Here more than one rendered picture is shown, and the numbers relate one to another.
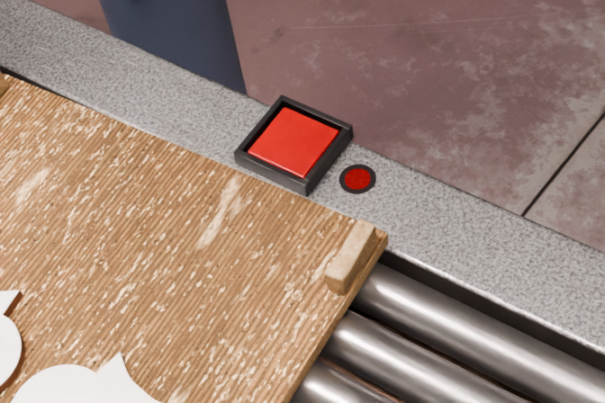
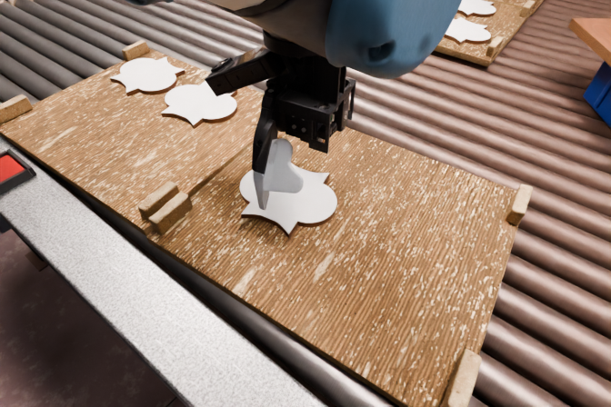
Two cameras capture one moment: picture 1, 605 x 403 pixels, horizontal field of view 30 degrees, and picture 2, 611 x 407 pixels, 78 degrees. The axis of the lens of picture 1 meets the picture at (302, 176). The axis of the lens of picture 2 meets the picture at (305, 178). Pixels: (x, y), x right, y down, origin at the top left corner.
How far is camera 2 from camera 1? 1.22 m
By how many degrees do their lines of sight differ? 82
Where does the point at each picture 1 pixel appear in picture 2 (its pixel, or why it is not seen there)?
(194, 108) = (37, 208)
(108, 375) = (133, 86)
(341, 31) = not seen: outside the picture
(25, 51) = (129, 267)
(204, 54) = not seen: outside the picture
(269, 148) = (12, 169)
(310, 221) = (19, 131)
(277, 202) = (27, 139)
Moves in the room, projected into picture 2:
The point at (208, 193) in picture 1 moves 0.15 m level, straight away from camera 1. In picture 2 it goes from (57, 146) to (32, 215)
